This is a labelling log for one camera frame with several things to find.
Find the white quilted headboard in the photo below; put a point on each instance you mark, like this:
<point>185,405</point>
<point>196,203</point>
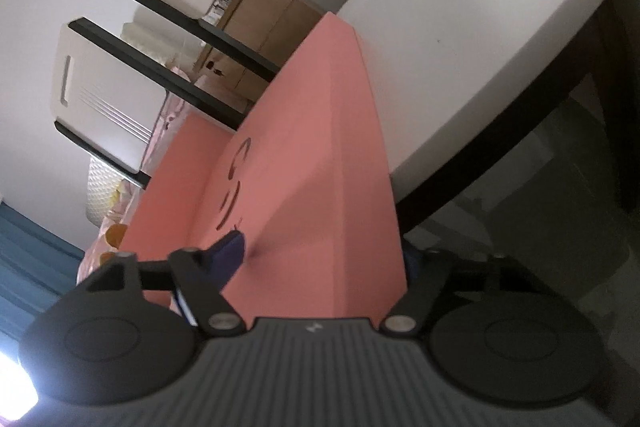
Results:
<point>102,192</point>

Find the wooden dresser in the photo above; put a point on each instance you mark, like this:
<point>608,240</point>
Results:
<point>270,22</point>

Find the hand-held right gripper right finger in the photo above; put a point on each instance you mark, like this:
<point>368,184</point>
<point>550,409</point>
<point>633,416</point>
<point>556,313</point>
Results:
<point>425,289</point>

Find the pink box lid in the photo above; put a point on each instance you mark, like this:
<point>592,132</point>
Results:
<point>310,157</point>

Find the white desktop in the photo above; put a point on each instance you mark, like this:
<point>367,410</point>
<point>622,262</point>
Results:
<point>475,32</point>

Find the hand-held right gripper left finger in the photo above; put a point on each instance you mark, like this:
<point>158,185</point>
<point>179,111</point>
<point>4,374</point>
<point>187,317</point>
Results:
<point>229,254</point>

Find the yellow plush toy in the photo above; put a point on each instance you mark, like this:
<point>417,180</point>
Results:
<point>116,234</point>

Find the blue curtain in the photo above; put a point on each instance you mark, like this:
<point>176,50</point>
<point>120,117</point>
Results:
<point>30,257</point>

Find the bed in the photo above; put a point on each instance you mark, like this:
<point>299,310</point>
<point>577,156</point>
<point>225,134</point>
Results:
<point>165,127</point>

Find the pink cardboard box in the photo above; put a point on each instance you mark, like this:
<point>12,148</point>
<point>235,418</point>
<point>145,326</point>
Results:
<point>170,197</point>

